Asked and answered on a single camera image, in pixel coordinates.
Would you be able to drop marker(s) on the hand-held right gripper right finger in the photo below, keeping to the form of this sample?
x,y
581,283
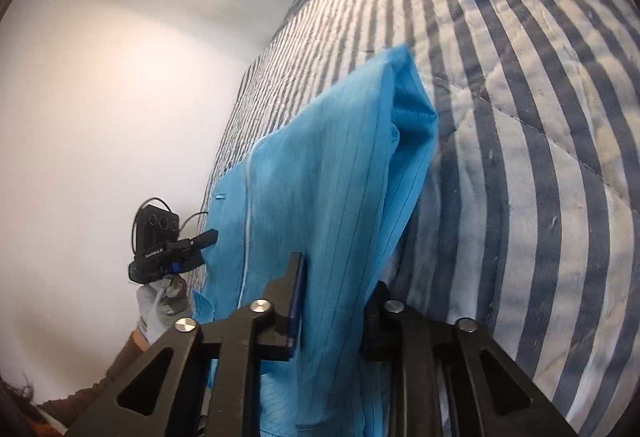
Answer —
x,y
395,332

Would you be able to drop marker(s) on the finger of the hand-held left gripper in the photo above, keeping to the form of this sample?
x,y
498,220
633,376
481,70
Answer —
x,y
197,241

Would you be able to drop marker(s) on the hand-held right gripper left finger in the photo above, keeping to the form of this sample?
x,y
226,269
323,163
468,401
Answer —
x,y
299,297

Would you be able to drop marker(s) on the light blue jacket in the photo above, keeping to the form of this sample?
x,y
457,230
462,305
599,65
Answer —
x,y
325,177

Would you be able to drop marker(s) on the person's left forearm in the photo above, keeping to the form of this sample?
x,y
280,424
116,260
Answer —
x,y
100,382

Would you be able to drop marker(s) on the person's left hand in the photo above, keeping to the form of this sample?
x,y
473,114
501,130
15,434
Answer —
x,y
157,312

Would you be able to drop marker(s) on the blue white striped blanket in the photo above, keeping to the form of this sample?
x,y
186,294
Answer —
x,y
525,92

